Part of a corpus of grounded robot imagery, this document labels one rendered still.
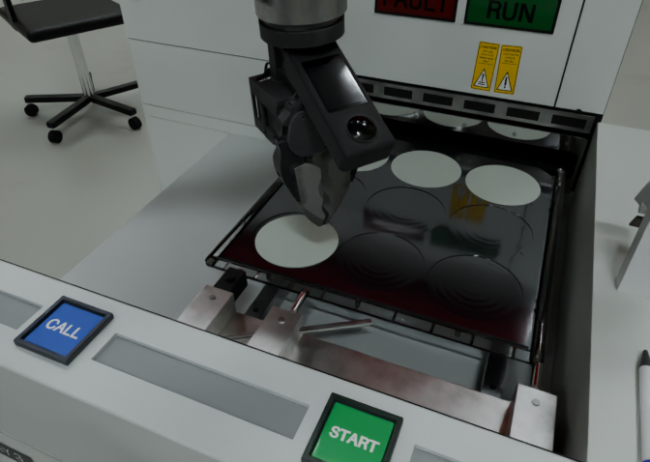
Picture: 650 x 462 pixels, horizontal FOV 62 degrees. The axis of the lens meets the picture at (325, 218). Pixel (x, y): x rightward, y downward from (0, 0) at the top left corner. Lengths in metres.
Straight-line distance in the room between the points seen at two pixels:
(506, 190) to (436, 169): 0.10
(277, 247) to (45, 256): 1.66
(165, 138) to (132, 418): 0.80
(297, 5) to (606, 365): 0.37
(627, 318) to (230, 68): 0.73
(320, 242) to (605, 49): 0.45
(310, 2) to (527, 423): 0.38
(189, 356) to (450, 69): 0.57
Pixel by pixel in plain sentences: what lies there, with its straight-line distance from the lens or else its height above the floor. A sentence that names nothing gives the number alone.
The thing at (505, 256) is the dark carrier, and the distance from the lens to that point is 0.66.
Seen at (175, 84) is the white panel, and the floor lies 0.90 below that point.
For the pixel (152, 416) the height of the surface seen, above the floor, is 0.96.
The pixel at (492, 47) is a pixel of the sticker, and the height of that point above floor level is 1.05.
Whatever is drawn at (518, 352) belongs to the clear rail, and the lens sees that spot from 0.56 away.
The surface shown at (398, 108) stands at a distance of 0.87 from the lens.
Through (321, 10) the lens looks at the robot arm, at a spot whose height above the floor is 1.19.
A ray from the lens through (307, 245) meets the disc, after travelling 0.64.
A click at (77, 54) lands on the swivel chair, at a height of 0.33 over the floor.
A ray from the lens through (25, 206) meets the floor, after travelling 2.55.
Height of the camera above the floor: 1.31
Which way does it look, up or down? 37 degrees down
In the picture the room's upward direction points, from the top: straight up
